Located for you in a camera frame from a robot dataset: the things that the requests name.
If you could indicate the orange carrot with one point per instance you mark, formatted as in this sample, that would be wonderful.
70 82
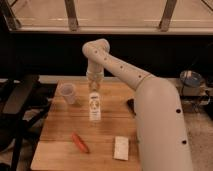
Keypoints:
79 143

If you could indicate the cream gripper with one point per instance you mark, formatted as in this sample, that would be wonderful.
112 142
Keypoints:
94 80

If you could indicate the clear plastic cup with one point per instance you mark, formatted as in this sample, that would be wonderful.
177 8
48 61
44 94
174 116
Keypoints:
68 92

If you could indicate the white labelled bottle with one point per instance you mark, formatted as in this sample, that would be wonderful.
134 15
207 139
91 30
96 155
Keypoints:
94 106

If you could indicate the metal bowl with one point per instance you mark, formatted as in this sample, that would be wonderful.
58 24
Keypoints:
191 78

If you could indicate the black remote control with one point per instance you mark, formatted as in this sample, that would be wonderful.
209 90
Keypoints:
130 104

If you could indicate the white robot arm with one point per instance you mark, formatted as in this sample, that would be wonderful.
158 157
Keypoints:
161 132

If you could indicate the black chair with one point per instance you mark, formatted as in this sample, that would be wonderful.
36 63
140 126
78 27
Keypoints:
23 108

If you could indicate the white sponge block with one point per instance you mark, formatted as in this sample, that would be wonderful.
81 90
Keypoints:
121 148

